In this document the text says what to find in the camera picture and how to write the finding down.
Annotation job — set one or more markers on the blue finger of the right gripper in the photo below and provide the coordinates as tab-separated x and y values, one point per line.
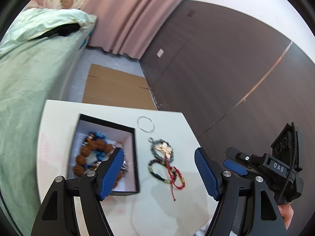
236	168
243	158

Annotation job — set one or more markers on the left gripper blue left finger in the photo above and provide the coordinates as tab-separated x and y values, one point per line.
57	215

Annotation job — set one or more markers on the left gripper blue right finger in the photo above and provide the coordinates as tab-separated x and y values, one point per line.
261	215

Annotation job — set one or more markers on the black jewelry box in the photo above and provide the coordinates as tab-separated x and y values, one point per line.
94	141

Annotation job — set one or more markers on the right hand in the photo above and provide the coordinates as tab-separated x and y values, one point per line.
287	214

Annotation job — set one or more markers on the flattened cardboard sheet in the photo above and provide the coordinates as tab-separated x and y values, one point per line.
105	86

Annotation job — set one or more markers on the green bed mattress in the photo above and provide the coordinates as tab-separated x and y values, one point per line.
32	73

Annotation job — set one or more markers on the pink curtain right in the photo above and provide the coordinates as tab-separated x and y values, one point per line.
127	26

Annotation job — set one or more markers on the light green duvet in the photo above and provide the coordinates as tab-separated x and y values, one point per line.
34	22

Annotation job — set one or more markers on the bear print pillow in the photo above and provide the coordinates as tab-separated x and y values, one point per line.
63	4

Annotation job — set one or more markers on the dark wood wall panel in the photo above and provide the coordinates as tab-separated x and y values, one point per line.
237	81

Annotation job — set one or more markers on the white wall socket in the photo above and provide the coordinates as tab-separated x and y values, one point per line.
160	53

